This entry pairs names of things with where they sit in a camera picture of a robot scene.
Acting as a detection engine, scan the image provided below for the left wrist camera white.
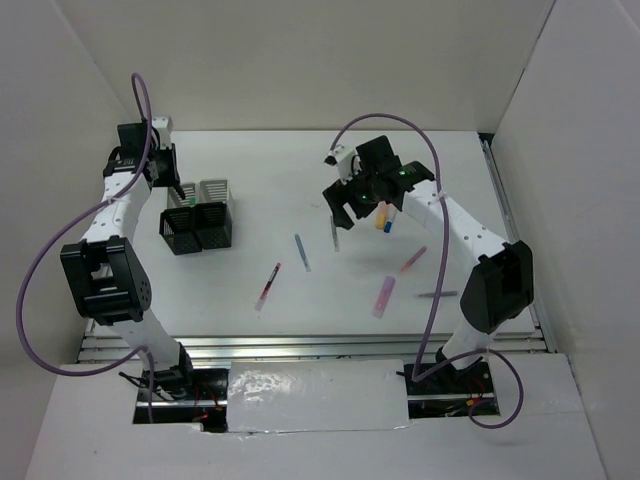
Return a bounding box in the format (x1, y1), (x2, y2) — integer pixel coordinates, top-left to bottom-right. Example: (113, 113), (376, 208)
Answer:
(151, 116), (173, 150)

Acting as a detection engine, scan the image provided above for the aluminium rail frame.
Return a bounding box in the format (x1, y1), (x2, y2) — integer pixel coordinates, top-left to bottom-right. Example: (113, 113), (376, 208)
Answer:
(77, 132), (559, 364)

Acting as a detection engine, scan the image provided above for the pink orange pen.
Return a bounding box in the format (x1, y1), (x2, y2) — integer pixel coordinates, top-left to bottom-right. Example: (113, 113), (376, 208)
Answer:
(400, 246), (427, 272)

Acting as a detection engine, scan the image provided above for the purple cable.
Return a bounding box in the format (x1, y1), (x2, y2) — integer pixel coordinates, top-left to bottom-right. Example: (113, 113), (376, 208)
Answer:
(15, 72), (156, 426)
(327, 112), (525, 430)

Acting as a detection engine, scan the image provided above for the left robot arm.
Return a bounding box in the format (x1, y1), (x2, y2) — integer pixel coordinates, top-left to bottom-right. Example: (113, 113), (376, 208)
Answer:
(60, 117), (198, 401)

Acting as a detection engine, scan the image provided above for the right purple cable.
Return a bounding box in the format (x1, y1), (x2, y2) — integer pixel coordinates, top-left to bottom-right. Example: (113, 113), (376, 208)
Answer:
(327, 112), (525, 430)

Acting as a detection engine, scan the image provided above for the white container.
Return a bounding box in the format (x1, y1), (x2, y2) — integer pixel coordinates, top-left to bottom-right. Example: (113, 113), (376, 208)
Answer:
(167, 182), (198, 209)
(198, 179), (234, 211)

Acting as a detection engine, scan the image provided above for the light blue pen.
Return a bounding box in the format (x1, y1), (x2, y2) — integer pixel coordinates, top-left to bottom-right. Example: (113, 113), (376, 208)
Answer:
(294, 233), (311, 272)

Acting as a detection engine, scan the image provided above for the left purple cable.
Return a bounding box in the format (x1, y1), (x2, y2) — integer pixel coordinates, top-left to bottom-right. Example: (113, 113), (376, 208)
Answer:
(15, 72), (156, 426)

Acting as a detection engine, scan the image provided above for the white container back left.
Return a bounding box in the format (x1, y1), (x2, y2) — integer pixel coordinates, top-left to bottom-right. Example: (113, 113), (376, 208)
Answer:
(167, 182), (198, 209)

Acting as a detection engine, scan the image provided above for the black container front right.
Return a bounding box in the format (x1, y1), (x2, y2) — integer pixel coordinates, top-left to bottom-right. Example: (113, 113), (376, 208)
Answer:
(194, 202), (233, 250)

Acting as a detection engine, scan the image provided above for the white cover sheet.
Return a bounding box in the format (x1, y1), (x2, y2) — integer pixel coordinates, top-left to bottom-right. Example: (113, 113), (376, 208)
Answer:
(227, 360), (410, 433)

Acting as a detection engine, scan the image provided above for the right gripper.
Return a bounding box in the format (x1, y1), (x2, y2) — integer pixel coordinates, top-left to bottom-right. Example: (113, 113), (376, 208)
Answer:
(324, 161), (381, 229)

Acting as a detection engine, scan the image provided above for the grey green pen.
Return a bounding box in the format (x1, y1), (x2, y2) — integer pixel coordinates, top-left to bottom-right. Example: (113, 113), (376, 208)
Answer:
(330, 216), (340, 253)

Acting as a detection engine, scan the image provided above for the purple pink highlighter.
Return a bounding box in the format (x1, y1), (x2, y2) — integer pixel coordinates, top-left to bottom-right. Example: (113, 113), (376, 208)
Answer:
(372, 276), (396, 319)

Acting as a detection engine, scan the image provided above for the red pen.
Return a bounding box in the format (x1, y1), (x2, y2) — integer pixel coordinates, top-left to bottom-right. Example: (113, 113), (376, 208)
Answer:
(255, 262), (281, 311)

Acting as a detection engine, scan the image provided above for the black container front left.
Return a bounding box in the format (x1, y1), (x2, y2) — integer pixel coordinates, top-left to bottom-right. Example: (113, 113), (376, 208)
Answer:
(159, 207), (202, 256)

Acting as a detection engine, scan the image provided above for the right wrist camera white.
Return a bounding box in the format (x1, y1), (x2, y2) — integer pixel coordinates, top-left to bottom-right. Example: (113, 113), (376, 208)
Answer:
(324, 145), (360, 184)

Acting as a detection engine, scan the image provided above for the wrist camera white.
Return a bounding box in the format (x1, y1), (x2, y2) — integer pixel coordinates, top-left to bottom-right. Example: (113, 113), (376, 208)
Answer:
(324, 145), (360, 184)
(151, 116), (173, 150)

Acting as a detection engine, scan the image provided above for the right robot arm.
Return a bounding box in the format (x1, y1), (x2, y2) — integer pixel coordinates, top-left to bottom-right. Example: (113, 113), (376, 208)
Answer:
(323, 136), (534, 392)

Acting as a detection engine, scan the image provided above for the white container back right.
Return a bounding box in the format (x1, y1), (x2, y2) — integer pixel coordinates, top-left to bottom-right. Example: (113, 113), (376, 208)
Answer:
(198, 179), (234, 211)

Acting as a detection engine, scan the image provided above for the black container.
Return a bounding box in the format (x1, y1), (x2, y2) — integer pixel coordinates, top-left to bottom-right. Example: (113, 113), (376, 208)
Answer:
(194, 202), (233, 250)
(159, 207), (202, 256)

